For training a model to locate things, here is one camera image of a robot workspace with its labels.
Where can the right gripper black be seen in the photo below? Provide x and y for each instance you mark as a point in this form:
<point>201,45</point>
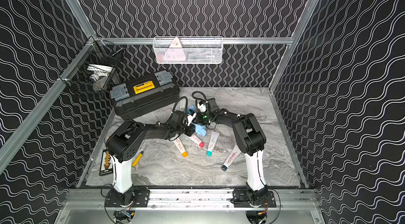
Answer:
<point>198,116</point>

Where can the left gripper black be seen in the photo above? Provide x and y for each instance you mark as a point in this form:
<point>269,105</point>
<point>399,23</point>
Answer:
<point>189,129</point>

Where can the blue microfiber cloth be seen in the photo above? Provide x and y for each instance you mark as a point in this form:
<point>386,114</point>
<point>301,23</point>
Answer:
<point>200,129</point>

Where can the white tube pink cap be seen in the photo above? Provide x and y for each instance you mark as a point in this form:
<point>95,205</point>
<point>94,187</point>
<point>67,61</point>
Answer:
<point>196,140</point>

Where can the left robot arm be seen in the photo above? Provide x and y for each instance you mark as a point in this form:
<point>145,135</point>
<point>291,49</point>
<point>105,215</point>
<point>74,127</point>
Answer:
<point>124,142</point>

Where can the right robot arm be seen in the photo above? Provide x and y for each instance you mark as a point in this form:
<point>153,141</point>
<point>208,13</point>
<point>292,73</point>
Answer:
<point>249,136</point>

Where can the white tube orange cap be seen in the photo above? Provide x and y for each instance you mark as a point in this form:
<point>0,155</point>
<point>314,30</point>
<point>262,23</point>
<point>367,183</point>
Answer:
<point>179,145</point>

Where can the white tube teal cap lower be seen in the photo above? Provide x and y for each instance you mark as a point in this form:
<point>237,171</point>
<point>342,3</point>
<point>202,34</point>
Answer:
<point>212,143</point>

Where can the white tube dark blue cap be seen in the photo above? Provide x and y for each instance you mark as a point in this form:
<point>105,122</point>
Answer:
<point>231,158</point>

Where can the black toolbox yellow latch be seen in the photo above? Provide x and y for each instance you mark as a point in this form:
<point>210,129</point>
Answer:
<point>145,94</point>

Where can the yellow marker pen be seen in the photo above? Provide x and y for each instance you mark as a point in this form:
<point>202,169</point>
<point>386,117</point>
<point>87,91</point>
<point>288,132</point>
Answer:
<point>136,161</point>

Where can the pink triangle item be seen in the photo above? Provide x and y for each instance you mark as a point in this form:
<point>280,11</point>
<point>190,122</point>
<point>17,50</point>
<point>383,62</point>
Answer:
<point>175,52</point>

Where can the black battery pack card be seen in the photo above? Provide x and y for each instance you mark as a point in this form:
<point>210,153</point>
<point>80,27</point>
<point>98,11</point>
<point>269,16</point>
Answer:
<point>106,166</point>

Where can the clear wall basket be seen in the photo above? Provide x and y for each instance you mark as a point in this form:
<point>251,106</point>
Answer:
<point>198,50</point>

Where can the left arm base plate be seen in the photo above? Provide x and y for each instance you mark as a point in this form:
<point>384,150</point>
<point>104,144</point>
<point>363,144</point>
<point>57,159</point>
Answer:
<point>131,198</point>

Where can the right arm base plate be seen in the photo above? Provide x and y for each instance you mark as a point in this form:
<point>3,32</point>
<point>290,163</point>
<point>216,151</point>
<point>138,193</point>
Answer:
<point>248,199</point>

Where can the black wire basket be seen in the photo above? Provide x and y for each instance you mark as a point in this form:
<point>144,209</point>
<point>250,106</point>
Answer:
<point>97,71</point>

